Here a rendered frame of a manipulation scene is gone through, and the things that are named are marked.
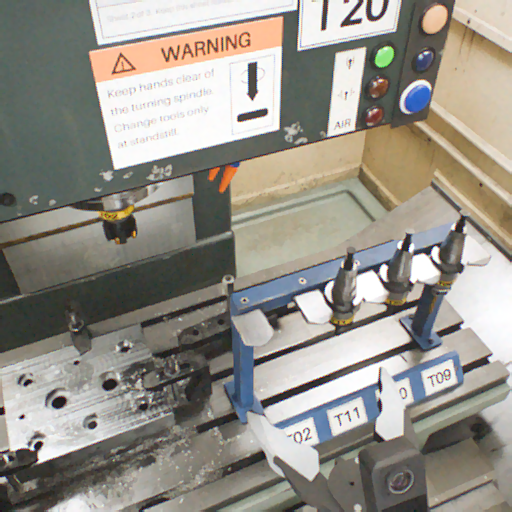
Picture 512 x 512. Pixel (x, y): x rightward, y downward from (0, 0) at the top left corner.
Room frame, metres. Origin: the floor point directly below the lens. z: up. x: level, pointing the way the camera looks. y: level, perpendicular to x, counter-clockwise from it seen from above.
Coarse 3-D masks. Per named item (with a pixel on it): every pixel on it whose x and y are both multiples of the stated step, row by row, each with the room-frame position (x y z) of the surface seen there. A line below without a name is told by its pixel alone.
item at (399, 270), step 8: (400, 248) 0.66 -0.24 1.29; (392, 256) 0.67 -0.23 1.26; (400, 256) 0.65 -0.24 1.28; (408, 256) 0.65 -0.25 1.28; (392, 264) 0.66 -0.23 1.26; (400, 264) 0.65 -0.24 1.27; (408, 264) 0.65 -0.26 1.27; (392, 272) 0.65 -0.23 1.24; (400, 272) 0.65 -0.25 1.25; (408, 272) 0.65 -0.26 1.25; (392, 280) 0.65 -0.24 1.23; (400, 280) 0.64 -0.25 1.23; (408, 280) 0.65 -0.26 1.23
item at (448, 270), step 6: (432, 252) 0.72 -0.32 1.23; (432, 258) 0.70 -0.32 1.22; (438, 258) 0.70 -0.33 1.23; (462, 258) 0.70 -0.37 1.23; (438, 264) 0.69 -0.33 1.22; (444, 264) 0.69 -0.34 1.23; (462, 264) 0.69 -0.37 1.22; (444, 270) 0.68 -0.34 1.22; (450, 270) 0.68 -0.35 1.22; (456, 270) 0.68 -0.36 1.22; (462, 270) 0.69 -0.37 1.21; (444, 276) 0.68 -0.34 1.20; (450, 276) 0.68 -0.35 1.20
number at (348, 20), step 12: (348, 0) 0.47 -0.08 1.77; (360, 0) 0.48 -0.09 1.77; (372, 0) 0.48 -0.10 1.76; (384, 0) 0.49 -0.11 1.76; (348, 12) 0.47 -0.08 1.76; (360, 12) 0.48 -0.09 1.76; (372, 12) 0.48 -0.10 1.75; (384, 12) 0.49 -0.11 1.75; (348, 24) 0.47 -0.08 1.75; (360, 24) 0.48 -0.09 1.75; (372, 24) 0.48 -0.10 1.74; (384, 24) 0.49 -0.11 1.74
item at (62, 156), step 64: (0, 0) 0.37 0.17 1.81; (64, 0) 0.39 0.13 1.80; (0, 64) 0.36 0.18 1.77; (64, 64) 0.38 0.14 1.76; (320, 64) 0.47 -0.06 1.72; (0, 128) 0.36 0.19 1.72; (64, 128) 0.38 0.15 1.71; (320, 128) 0.47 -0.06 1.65; (0, 192) 0.35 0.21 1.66; (64, 192) 0.37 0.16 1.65
